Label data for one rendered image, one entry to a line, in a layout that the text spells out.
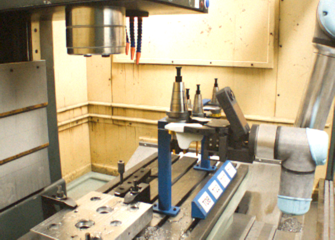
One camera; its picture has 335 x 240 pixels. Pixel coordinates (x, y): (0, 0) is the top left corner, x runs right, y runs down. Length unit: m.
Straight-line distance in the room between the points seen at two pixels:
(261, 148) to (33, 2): 0.64
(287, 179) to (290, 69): 1.06
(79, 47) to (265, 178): 1.23
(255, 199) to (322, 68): 0.99
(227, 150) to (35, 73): 0.84
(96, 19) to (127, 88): 1.26
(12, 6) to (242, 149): 0.68
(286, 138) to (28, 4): 0.69
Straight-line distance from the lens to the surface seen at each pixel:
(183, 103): 0.80
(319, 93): 0.84
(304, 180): 0.77
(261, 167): 1.85
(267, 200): 1.70
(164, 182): 1.18
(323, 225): 1.44
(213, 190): 1.30
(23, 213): 1.46
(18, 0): 0.96
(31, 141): 1.38
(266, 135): 0.75
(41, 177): 1.46
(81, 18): 0.87
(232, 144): 0.79
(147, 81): 2.01
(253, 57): 1.79
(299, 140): 0.74
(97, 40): 0.86
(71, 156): 2.22
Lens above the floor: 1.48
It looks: 12 degrees down
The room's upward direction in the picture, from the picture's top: straight up
